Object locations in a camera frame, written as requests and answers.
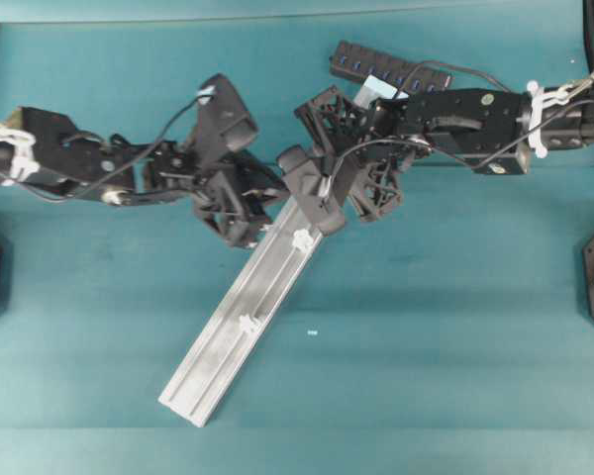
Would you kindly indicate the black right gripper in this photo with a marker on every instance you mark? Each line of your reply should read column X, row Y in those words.
column 378, row 137

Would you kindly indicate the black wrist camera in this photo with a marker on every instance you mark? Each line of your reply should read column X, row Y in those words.
column 224, row 123
column 318, row 194

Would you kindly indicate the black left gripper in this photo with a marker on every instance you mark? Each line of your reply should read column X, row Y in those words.
column 174, row 171

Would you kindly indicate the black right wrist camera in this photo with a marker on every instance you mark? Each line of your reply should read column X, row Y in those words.
column 318, row 194

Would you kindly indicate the black USB hub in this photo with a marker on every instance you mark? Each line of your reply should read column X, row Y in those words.
column 355, row 63

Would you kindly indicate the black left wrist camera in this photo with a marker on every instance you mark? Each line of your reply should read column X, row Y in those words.
column 224, row 123

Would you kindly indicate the aluminium extrusion rail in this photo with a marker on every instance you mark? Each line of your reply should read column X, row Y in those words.
column 223, row 346

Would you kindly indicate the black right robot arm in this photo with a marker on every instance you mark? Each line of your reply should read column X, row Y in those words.
column 497, row 132

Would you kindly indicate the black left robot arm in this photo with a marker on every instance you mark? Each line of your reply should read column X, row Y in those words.
column 229, row 188

